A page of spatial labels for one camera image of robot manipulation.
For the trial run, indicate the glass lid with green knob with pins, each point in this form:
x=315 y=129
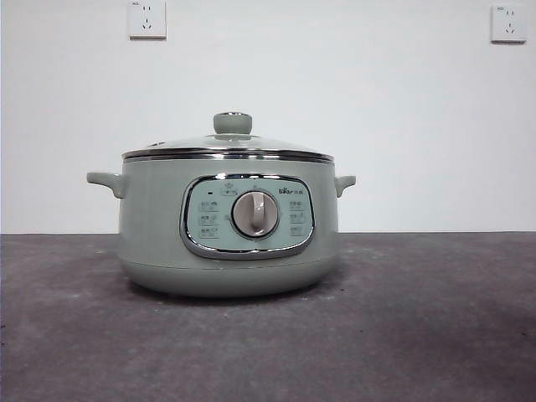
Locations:
x=231 y=122

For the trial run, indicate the pale green electric pot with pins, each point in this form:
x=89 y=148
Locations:
x=159 y=234

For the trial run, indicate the white wall socket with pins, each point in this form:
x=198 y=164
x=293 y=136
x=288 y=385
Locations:
x=147 y=21
x=508 y=24

